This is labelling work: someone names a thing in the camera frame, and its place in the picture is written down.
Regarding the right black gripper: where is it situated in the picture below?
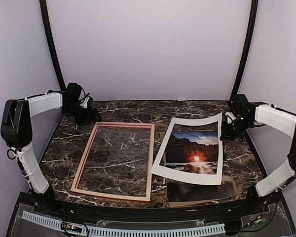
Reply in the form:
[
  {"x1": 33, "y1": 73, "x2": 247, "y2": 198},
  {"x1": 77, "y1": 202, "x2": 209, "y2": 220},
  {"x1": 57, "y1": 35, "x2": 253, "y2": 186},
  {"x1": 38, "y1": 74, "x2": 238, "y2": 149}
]
[{"x1": 221, "y1": 116, "x2": 254, "y2": 140}]

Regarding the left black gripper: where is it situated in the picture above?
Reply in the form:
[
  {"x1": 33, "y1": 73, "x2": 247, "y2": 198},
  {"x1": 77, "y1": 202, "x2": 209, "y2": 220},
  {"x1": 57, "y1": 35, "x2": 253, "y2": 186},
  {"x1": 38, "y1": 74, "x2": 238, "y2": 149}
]
[{"x1": 62, "y1": 102, "x2": 102, "y2": 125}]

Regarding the sunset landscape photo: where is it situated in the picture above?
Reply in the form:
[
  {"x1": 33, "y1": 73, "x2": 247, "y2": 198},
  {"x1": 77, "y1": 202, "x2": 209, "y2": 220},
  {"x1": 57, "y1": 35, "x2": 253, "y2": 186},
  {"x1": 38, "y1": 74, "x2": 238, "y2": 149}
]
[{"x1": 162, "y1": 129, "x2": 238, "y2": 203}]

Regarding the white mat board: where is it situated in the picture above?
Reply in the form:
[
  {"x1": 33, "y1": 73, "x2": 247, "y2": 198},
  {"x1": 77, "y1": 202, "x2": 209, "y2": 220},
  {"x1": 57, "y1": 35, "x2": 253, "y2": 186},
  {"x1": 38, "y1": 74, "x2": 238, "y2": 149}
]
[{"x1": 150, "y1": 112, "x2": 224, "y2": 185}]

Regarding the wooden picture frame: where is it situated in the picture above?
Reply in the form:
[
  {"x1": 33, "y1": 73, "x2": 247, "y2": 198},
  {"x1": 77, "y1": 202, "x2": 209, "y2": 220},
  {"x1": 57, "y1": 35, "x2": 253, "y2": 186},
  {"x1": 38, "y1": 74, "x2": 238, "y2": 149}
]
[{"x1": 71, "y1": 122, "x2": 155, "y2": 202}]

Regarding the brown backing board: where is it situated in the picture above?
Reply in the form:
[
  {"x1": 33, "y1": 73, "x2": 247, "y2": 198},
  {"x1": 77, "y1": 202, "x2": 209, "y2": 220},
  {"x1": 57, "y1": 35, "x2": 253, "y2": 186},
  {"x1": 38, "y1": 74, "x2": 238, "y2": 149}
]
[{"x1": 159, "y1": 128, "x2": 239, "y2": 208}]

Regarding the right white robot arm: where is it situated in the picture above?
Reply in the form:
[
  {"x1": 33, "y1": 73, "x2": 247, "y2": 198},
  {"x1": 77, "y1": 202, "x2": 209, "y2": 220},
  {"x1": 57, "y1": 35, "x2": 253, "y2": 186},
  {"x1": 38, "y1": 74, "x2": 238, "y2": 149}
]
[{"x1": 221, "y1": 101, "x2": 296, "y2": 197}]

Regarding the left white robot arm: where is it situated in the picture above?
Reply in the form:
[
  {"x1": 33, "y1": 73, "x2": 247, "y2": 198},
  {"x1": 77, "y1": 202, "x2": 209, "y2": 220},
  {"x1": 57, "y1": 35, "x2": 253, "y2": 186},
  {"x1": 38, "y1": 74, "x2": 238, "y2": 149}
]
[{"x1": 0, "y1": 91, "x2": 102, "y2": 195}]

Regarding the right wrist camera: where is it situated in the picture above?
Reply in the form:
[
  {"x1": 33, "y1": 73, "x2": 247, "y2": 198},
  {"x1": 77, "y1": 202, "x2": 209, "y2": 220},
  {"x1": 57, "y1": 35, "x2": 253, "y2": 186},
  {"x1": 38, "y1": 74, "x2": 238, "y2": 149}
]
[{"x1": 230, "y1": 94, "x2": 249, "y2": 114}]

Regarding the black front rail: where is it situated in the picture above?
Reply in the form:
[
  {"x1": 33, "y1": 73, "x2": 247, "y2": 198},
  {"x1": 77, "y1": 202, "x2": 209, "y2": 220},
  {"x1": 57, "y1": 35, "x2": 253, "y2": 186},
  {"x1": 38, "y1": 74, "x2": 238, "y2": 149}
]
[{"x1": 17, "y1": 192, "x2": 279, "y2": 227}]

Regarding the white slotted cable duct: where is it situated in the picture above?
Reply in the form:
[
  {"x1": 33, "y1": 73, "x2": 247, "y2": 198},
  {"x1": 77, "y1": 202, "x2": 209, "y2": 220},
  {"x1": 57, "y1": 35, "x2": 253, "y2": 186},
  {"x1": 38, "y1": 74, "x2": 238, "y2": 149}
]
[{"x1": 21, "y1": 211, "x2": 225, "y2": 237}]

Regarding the left black corner post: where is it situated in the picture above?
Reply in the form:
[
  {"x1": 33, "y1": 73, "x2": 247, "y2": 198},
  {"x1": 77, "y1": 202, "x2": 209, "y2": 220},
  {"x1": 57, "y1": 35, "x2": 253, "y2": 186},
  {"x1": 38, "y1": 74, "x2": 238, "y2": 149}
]
[{"x1": 39, "y1": 0, "x2": 67, "y2": 91}]

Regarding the black corner post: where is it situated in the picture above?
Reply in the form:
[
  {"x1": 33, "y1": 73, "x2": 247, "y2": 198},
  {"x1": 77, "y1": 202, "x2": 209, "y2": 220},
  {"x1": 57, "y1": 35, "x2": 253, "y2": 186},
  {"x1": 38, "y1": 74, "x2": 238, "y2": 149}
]
[
  {"x1": 229, "y1": 0, "x2": 259, "y2": 101},
  {"x1": 39, "y1": 0, "x2": 67, "y2": 91}
]

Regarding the right black corner post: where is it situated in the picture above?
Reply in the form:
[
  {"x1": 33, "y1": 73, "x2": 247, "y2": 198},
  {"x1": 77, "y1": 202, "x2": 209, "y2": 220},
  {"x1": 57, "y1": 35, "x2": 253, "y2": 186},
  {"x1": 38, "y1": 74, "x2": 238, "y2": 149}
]
[{"x1": 229, "y1": 0, "x2": 259, "y2": 101}]

